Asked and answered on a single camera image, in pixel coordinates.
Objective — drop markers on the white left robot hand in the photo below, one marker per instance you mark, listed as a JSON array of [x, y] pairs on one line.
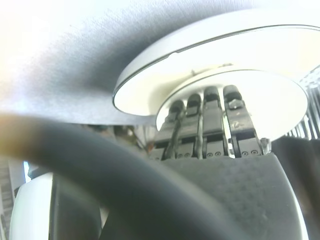
[[237, 187]]

